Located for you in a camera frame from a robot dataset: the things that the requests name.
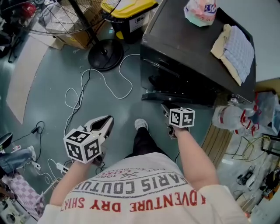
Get pink white detergent bag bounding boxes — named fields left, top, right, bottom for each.
left=183, top=0, right=218, bottom=28

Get black washing machine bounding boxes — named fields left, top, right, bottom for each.
left=140, top=0, right=257, bottom=108

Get beige folded cloth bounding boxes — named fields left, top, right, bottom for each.
left=210, top=24, right=244, bottom=87

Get white power strip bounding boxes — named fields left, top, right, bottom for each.
left=56, top=162, right=70, bottom=174

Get wooden slatted platform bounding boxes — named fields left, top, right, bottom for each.
left=200, top=123, right=233, bottom=169

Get cream printed t-shirt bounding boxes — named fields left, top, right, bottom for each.
left=37, top=151, right=250, bottom=224

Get clear plastic storage box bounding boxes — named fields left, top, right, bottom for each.
left=254, top=91, right=280, bottom=134

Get round black washer door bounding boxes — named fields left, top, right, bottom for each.
left=141, top=74, right=217, bottom=108

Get white cable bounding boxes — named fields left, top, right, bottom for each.
left=63, top=53, right=141, bottom=137

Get black bin with yellow lid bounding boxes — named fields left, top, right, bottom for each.
left=101, top=0, right=159, bottom=45

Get clear water bottle red handle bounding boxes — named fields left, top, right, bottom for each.
left=212, top=105, right=252, bottom=132
left=231, top=99, right=263, bottom=137

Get white device with cables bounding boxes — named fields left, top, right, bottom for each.
left=237, top=165, right=257, bottom=189

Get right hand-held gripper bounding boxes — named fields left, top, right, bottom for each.
left=160, top=103, right=196, bottom=140

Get person's right forearm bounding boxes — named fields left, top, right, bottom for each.
left=173, top=128, right=221, bottom=193

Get black standing fan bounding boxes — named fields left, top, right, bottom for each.
left=0, top=0, right=125, bottom=72

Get pink checkered cloth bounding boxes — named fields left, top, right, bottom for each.
left=6, top=174, right=46, bottom=221

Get person's left forearm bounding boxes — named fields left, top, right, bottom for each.
left=49, top=160, right=97, bottom=207

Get white sneaker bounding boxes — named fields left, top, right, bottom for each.
left=134, top=118, right=149, bottom=132

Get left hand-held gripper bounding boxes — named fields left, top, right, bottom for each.
left=63, top=115, right=115, bottom=166

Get brown cardboard box yellow label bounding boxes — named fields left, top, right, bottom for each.
left=53, top=6, right=112, bottom=51

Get black trousers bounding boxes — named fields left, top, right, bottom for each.
left=124, top=126, right=169, bottom=160

